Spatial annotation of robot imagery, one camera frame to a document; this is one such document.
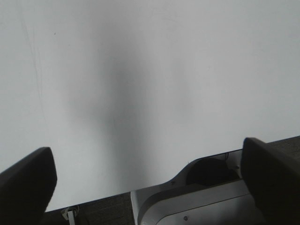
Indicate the white table leg bracket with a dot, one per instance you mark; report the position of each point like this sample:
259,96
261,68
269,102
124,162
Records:
70,213

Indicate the grey white robot base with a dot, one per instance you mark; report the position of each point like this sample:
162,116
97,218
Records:
176,202

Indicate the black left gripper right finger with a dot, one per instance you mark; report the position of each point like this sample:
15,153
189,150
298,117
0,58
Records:
271,171

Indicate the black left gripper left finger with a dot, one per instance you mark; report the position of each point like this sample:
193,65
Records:
27,187

